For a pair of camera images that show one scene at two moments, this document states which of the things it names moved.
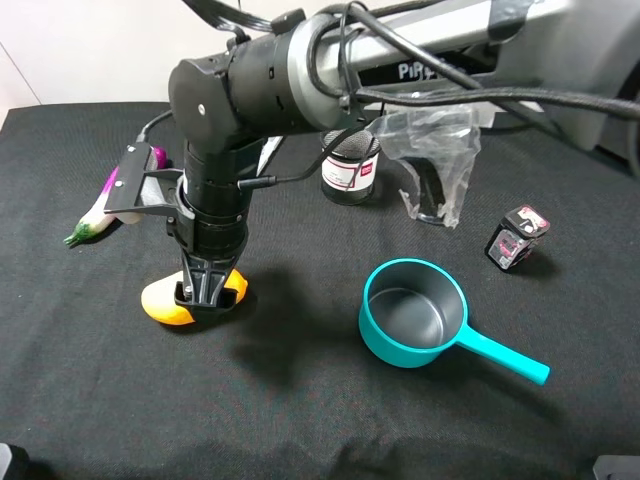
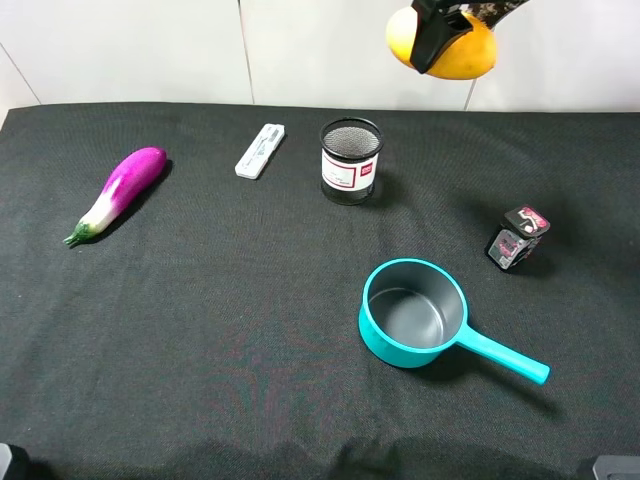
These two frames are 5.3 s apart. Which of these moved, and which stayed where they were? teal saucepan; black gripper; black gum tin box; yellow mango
Moved: yellow mango; black gripper
Stayed: teal saucepan; black gum tin box
